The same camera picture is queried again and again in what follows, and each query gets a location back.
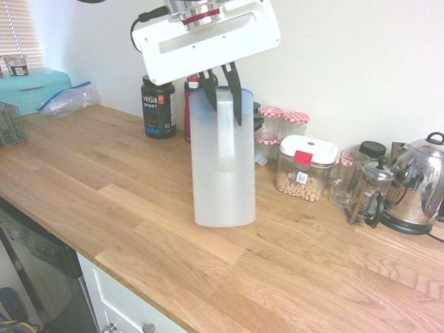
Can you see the red water bottle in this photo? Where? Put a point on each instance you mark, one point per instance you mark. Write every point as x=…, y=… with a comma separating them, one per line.
x=192, y=83

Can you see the chrome electric kettle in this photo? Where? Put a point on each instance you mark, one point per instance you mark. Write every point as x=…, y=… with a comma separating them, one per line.
x=416, y=180

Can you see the glass french press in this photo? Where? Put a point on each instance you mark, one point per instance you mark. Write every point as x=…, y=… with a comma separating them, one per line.
x=369, y=194

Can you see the clear glass mug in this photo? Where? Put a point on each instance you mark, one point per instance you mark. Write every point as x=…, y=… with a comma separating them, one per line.
x=343, y=187

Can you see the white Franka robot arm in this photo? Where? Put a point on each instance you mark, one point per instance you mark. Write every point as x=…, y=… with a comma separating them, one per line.
x=197, y=14

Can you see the glass jar red checkered lid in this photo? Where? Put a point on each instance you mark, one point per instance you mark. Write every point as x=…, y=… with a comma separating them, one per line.
x=347, y=161
x=295, y=119
x=270, y=114

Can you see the small jar red checkered lid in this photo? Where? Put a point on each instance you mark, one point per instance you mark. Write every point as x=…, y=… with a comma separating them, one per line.
x=267, y=144

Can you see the window blinds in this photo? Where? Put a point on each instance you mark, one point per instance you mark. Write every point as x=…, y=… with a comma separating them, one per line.
x=21, y=31

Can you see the clear bottle with teal lid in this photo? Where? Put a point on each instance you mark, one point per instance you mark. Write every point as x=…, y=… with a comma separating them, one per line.
x=256, y=107

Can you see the teal bread box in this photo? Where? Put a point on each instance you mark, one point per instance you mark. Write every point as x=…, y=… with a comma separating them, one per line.
x=31, y=90

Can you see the glass jar with black lid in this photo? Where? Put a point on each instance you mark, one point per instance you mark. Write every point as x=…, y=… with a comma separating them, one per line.
x=372, y=148

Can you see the black dishwasher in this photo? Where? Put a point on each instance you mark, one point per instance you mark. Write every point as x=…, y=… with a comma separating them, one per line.
x=45, y=263

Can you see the white cabinet drawer front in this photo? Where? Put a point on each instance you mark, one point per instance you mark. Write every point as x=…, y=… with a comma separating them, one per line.
x=132, y=298

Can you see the grey plastic basket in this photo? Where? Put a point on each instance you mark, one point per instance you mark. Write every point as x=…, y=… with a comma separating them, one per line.
x=10, y=125

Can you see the cereal container with white lid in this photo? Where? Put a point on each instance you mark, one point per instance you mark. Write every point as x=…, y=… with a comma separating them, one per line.
x=301, y=173

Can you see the clear zip bag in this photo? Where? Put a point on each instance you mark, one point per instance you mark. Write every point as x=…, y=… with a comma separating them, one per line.
x=69, y=100

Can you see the black Vega protein tub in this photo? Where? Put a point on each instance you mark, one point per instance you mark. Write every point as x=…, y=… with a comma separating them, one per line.
x=157, y=111

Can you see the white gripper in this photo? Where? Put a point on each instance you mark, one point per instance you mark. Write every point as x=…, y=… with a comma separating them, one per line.
x=225, y=45

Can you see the translucent pitcher with blue lid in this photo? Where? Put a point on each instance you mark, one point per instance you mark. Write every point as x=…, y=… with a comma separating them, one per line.
x=208, y=173

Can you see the clear container with teal rim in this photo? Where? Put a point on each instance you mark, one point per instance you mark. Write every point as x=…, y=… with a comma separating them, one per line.
x=261, y=160

